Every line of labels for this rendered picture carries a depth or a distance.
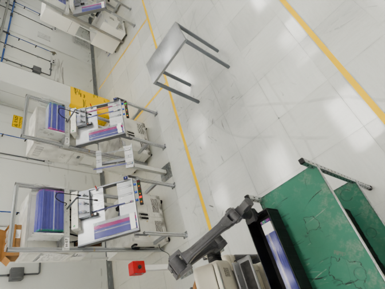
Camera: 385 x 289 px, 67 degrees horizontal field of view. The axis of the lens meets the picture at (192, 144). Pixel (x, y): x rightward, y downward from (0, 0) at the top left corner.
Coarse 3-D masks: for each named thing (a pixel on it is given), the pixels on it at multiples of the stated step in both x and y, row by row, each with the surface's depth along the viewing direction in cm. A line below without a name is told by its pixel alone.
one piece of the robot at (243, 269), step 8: (248, 256) 178; (256, 256) 188; (232, 264) 178; (240, 264) 181; (248, 264) 177; (240, 272) 178; (248, 272) 176; (240, 280) 174; (248, 280) 174; (256, 280) 170; (240, 288) 170; (248, 288) 173; (256, 288) 169
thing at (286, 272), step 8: (264, 224) 173; (272, 224) 169; (264, 232) 171; (272, 232) 167; (272, 240) 166; (272, 248) 165; (280, 248) 161; (280, 256) 161; (280, 264) 159; (288, 264) 156; (280, 272) 158; (288, 272) 155; (288, 280) 154; (288, 288) 153; (296, 288) 150
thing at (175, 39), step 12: (168, 36) 367; (180, 36) 345; (192, 36) 383; (168, 48) 360; (180, 48) 344; (216, 48) 410; (156, 60) 376; (168, 60) 353; (216, 60) 372; (156, 72) 369; (156, 84) 372
